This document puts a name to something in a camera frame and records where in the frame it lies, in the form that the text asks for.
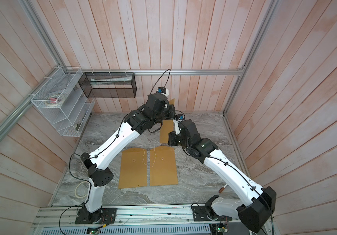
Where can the clear tape roll on table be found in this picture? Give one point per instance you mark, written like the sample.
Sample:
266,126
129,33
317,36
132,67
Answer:
81,186

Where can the brown kraft file bag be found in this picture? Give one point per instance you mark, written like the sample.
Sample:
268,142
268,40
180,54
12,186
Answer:
133,168
167,127
163,169

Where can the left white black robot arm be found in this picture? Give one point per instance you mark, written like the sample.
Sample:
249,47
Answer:
97,163

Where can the black mesh wall basket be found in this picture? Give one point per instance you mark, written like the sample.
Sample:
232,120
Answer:
108,85

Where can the white wire mesh shelf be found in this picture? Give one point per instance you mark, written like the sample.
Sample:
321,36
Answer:
70,118

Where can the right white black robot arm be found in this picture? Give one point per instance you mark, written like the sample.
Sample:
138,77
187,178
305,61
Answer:
257,204

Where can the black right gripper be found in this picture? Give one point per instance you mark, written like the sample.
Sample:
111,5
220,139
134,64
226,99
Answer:
173,138

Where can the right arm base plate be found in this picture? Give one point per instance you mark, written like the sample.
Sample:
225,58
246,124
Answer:
204,213

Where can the tape roll on shelf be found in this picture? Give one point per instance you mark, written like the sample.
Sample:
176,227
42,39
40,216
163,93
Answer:
54,100

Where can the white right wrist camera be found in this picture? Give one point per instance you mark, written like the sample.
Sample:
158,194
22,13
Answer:
177,119

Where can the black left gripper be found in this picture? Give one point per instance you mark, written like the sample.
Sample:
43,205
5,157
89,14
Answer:
167,111

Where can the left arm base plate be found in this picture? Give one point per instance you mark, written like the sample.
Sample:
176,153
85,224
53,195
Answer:
100,216

